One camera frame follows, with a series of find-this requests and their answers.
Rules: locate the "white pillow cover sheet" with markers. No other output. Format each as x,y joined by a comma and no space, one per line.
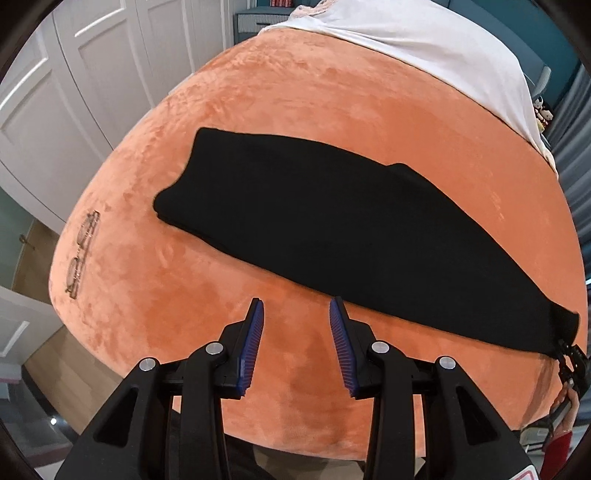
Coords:
438,41

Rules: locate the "blue upholstered headboard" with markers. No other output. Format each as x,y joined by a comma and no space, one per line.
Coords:
535,28

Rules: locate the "orange plush bed blanket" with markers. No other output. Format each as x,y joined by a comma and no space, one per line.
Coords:
128,285

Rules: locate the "black pants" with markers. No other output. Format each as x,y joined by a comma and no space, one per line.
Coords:
381,237

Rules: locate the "left blue nightstand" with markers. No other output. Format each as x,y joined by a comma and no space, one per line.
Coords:
248,23

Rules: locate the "grey curtain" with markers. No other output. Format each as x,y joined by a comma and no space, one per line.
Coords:
569,137

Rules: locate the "red boxes on nightstand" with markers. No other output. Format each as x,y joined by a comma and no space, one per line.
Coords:
282,3

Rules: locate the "person's right hand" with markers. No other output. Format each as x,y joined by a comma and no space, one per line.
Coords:
564,411

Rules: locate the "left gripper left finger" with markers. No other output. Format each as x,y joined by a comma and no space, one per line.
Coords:
164,421

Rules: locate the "red doll figurines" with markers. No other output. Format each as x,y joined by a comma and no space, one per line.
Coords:
543,114

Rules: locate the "white wardrobe with red decals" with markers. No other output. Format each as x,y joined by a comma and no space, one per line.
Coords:
89,72

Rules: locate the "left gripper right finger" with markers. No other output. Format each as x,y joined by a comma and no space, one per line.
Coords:
430,420

